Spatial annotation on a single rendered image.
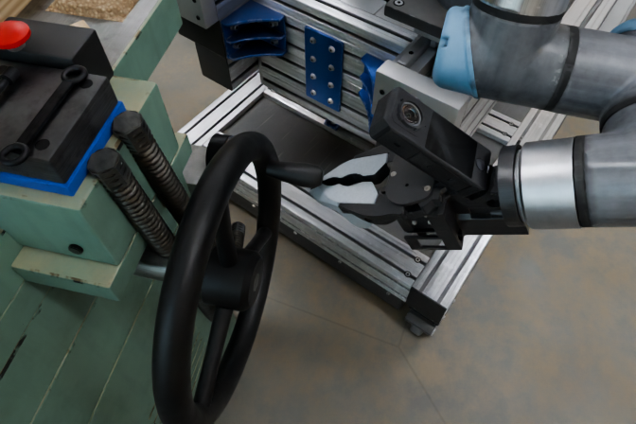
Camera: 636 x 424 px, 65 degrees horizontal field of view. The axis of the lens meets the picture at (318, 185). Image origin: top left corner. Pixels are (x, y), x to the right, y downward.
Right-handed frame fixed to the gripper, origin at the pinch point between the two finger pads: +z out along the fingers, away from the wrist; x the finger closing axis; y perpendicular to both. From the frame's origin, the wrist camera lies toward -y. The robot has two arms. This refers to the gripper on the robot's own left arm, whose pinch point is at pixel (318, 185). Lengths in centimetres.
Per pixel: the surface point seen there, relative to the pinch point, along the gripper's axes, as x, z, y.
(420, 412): -1, 18, 85
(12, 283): -19.2, 18.5, -12.9
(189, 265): -16.4, -1.6, -12.1
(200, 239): -14.5, -1.8, -12.4
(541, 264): 47, -4, 99
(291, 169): -0.9, 0.6, -3.9
